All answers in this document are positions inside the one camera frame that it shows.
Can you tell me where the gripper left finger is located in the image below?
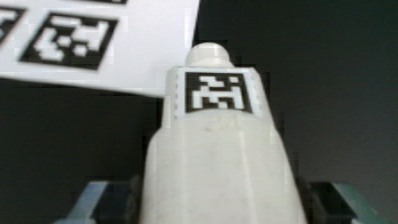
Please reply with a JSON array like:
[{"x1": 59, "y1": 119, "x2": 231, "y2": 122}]
[{"x1": 55, "y1": 179, "x2": 141, "y2": 224}]

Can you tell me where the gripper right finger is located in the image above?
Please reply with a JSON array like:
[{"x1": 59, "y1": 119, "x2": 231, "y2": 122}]
[{"x1": 299, "y1": 179, "x2": 386, "y2": 224}]

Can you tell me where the white cylindrical table leg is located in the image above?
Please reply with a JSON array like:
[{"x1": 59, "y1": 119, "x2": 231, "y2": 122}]
[{"x1": 139, "y1": 42, "x2": 308, "y2": 224}]

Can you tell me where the white marker sheet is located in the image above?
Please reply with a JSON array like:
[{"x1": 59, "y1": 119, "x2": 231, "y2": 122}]
[{"x1": 0, "y1": 0, "x2": 201, "y2": 96}]

